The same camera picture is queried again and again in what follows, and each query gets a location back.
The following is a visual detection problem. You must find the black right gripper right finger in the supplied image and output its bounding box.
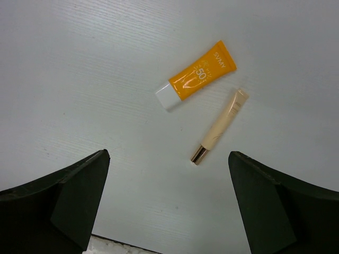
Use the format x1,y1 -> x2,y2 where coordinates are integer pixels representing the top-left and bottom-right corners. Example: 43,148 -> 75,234
228,151 -> 338,253

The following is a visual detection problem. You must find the beige foundation tube gold cap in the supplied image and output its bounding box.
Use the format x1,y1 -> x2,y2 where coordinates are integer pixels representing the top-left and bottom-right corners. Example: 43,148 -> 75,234
191,89 -> 249,165

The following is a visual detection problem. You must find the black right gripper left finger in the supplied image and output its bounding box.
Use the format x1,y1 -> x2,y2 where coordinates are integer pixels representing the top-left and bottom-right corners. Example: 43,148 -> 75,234
1,149 -> 110,253

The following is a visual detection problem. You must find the orange sunscreen tube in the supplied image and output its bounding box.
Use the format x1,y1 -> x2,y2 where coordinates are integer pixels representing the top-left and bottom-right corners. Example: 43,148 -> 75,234
155,40 -> 237,111

